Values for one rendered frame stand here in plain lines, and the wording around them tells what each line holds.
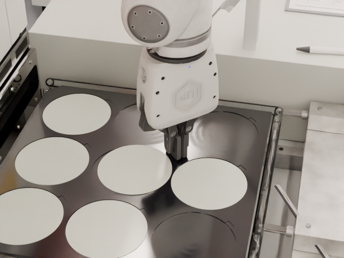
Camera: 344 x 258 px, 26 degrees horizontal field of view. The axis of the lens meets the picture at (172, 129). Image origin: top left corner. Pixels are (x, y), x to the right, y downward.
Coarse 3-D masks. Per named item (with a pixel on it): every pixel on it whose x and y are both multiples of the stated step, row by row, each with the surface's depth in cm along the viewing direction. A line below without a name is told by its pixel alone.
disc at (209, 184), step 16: (192, 160) 101; (208, 160) 101; (176, 176) 99; (192, 176) 99; (208, 176) 99; (224, 176) 99; (240, 176) 99; (176, 192) 96; (192, 192) 96; (208, 192) 96; (224, 192) 96; (240, 192) 96; (208, 208) 94
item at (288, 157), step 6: (282, 150) 110; (288, 150) 110; (294, 150) 110; (300, 150) 110; (264, 156) 111; (276, 156) 110; (282, 156) 110; (288, 156) 110; (294, 156) 110; (300, 156) 110; (264, 162) 112; (276, 162) 111; (282, 162) 111; (288, 162) 111; (294, 162) 110; (300, 162) 110; (282, 168) 112; (288, 168) 111; (294, 168) 111; (300, 168) 111
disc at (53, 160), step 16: (32, 144) 104; (48, 144) 104; (64, 144) 104; (80, 144) 104; (16, 160) 101; (32, 160) 101; (48, 160) 101; (64, 160) 101; (80, 160) 101; (32, 176) 99; (48, 176) 99; (64, 176) 99
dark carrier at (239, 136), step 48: (48, 96) 113; (96, 144) 104; (144, 144) 104; (192, 144) 104; (240, 144) 104; (0, 192) 96; (96, 192) 96; (48, 240) 89; (144, 240) 89; (192, 240) 90; (240, 240) 89
